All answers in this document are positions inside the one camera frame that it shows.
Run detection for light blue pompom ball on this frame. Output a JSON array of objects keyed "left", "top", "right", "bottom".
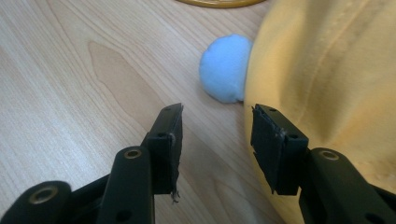
[{"left": 199, "top": 34, "right": 254, "bottom": 105}]

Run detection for yellow cloth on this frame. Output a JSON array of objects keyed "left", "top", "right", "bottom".
[{"left": 244, "top": 0, "right": 396, "bottom": 224}]

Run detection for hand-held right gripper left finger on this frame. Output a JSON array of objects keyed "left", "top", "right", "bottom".
[{"left": 96, "top": 103, "right": 184, "bottom": 224}]

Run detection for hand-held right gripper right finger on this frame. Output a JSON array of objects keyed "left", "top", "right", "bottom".
[{"left": 250, "top": 104, "right": 396, "bottom": 224}]

